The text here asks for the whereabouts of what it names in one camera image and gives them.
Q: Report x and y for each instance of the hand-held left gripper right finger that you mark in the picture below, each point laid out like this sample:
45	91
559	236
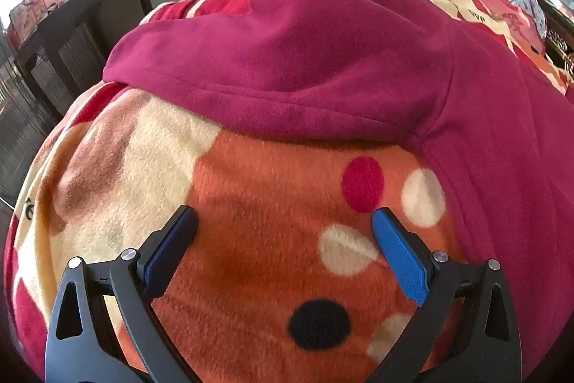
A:
400	258

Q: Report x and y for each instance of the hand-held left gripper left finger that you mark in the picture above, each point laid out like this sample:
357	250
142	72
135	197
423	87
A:
167	256

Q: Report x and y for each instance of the maroon fleece garment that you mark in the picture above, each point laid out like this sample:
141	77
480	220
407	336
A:
314	64

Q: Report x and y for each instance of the orange red printed blanket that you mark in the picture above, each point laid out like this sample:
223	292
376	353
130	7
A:
251	208

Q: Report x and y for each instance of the dark wooden cabinet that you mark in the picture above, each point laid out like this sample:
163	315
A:
67	51

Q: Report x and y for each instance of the pink red pillow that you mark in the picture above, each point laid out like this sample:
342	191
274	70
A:
502	10

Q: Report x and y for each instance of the carved wooden headboard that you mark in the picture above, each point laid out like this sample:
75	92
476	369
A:
560	37

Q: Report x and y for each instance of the red printed cloth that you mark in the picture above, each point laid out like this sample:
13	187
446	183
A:
38	13

